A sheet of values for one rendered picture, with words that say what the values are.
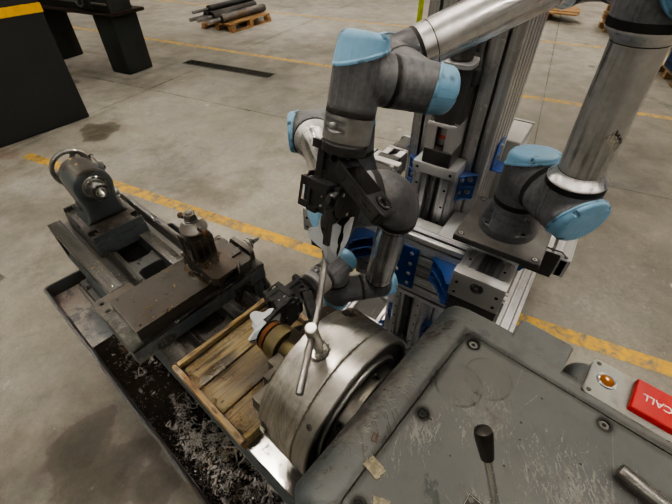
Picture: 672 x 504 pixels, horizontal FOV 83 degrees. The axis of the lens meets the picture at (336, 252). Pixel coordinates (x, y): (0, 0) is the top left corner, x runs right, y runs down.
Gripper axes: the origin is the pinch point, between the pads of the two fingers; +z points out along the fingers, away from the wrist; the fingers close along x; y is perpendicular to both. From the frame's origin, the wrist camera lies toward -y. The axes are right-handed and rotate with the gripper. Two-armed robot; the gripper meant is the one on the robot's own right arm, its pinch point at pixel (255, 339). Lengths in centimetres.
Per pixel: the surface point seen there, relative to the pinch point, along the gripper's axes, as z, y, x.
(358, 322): -11.1, -20.8, 14.0
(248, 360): -0.8, 8.5, -19.3
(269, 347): 0.1, -5.4, 2.4
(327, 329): -4.9, -18.4, 15.8
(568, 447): -12, -58, 18
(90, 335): 25, 86, -54
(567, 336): -157, -62, -108
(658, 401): -27, -66, 19
